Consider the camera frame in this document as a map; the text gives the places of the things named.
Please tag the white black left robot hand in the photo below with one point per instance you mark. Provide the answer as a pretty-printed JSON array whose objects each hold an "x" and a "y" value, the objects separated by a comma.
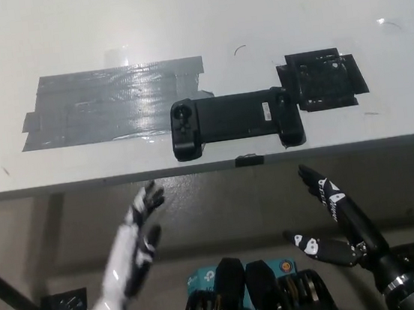
[{"x": 122, "y": 248}]

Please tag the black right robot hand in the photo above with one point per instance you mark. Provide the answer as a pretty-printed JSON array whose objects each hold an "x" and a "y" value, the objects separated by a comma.
[{"x": 359, "y": 227}]

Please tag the black ribbed robot body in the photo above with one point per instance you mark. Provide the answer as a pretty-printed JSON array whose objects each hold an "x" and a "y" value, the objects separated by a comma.
[{"x": 258, "y": 296}]

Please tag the black game controller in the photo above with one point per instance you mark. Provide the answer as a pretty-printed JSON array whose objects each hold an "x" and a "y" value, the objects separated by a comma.
[{"x": 235, "y": 121}]

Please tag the teal printed box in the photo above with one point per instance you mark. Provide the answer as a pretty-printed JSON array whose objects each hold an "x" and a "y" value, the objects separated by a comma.
[{"x": 203, "y": 278}]

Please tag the black metal table leg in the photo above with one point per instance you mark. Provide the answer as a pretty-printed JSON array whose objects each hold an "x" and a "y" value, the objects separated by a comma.
[{"x": 12, "y": 296}]

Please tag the black tape square patch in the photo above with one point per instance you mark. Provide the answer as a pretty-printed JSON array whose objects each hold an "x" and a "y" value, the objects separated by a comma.
[{"x": 320, "y": 80}]

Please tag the grey duct tape patch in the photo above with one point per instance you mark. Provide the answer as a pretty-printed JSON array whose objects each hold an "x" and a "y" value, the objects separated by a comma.
[{"x": 110, "y": 104}]

